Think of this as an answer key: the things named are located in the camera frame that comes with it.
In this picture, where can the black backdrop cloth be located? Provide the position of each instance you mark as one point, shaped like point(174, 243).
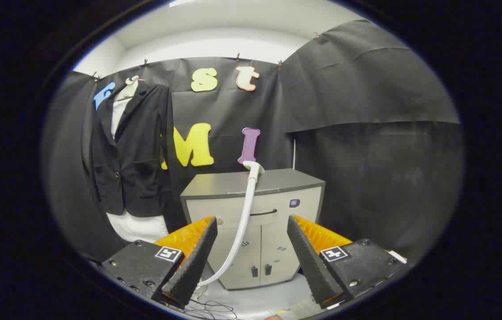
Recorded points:
point(366, 89)

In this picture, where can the grey cabinet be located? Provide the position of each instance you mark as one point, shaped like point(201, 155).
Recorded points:
point(219, 184)

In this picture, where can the white garment steamer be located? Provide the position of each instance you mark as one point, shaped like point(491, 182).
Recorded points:
point(246, 213)

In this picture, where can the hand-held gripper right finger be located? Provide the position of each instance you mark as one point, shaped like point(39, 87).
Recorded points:
point(315, 266)

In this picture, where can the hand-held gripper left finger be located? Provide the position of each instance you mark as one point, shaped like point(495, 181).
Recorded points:
point(193, 266)

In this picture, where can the black blazer jacket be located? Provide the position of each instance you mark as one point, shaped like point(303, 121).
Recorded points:
point(139, 151)

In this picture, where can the white clothes hanger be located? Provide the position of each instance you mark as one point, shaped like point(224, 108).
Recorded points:
point(130, 86)

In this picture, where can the white shirt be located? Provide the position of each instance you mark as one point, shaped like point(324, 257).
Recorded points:
point(137, 227)

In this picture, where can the ceiling light panel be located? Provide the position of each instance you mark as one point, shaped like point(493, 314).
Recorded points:
point(179, 2)

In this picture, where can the row of black cloth clips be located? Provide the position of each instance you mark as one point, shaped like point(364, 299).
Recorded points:
point(237, 57)

